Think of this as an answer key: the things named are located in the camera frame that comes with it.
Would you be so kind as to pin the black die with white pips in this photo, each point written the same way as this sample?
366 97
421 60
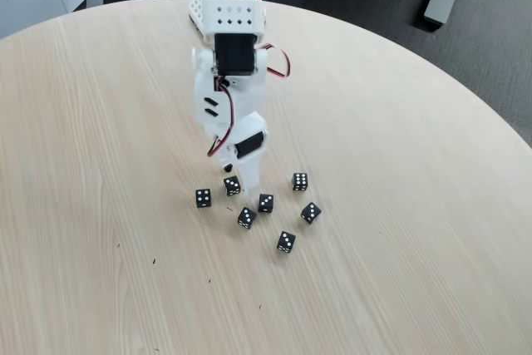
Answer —
266 203
299 181
203 198
311 213
286 241
232 185
247 218

